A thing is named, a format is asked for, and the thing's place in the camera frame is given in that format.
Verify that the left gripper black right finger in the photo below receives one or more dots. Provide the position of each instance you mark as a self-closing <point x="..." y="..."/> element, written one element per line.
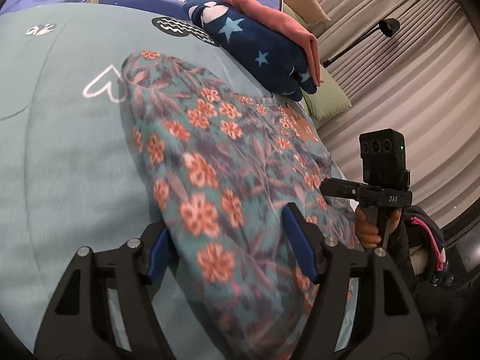
<point x="306" y="241"/>

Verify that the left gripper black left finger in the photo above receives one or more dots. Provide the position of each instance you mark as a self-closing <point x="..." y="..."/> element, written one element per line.
<point x="158" y="251"/>

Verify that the teal floral fleece garment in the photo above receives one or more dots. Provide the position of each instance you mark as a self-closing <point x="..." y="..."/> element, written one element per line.
<point x="222" y="166"/>

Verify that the person's right hand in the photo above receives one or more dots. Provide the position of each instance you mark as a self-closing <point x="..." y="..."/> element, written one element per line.
<point x="367" y="233"/>

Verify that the green cushion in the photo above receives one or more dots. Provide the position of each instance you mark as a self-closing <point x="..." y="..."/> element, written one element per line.
<point x="328" y="101"/>

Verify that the teal printed bed sheet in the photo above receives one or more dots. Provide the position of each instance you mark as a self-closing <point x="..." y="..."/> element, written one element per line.
<point x="69" y="173"/>

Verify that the striped grey curtain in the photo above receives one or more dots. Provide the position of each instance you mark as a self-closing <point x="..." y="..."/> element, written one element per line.
<point x="423" y="82"/>

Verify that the black floor lamp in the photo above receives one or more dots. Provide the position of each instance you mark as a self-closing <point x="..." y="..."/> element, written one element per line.
<point x="388" y="27"/>

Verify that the pink folded garment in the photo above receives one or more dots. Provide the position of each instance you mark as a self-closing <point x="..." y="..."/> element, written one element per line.
<point x="280" y="22"/>

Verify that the navy star folded garment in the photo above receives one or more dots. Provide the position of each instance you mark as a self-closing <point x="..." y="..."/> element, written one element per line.
<point x="278" y="63"/>

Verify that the beige cushion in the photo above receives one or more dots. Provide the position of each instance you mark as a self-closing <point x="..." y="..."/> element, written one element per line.
<point x="312" y="14"/>

